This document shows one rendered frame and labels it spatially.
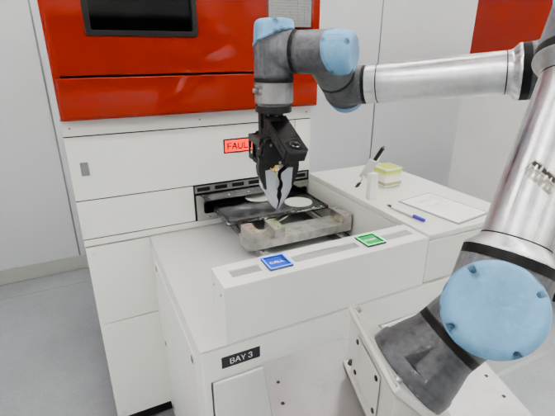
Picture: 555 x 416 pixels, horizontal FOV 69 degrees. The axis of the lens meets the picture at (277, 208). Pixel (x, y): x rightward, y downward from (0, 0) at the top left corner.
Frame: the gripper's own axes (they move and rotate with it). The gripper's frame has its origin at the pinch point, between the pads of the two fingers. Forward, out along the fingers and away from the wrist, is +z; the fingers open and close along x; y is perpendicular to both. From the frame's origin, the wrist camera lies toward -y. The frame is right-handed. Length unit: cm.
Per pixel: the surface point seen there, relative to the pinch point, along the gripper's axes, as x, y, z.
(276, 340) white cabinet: 2.4, -3.9, 31.7
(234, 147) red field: -11, 58, 1
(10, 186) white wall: 80, 207, 47
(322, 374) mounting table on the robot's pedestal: 0.1, -20.0, 28.7
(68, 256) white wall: 57, 207, 100
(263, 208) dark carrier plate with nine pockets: -17, 47, 21
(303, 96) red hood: -36, 54, -15
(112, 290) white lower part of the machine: 34, 59, 46
